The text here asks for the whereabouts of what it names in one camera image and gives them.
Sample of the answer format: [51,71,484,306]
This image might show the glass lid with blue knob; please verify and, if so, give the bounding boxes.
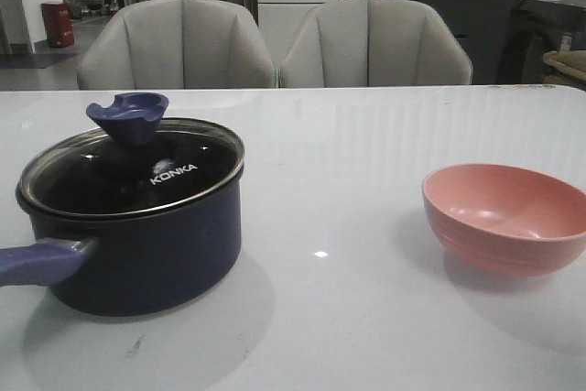
[18,92,244,219]

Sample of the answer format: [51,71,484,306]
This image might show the pink bowl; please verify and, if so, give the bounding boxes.
[422,163,585,277]

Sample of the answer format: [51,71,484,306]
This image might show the right grey upholstered chair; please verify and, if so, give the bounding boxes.
[278,0,473,88]

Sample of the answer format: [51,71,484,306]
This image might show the grey upholstered chair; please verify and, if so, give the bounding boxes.
[77,0,277,90]
[278,0,473,88]

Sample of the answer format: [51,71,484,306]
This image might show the left grey upholstered chair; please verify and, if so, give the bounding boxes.
[77,0,277,90]

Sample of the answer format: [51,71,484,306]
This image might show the dark blue saucepan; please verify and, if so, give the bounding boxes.
[1,178,242,317]

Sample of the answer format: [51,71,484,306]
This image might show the black appliance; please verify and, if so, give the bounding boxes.
[495,0,585,84]

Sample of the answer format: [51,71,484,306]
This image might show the red bin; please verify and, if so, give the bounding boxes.
[41,2,74,48]

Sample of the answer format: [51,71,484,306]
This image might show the beige cushion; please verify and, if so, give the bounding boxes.
[542,49,586,91]

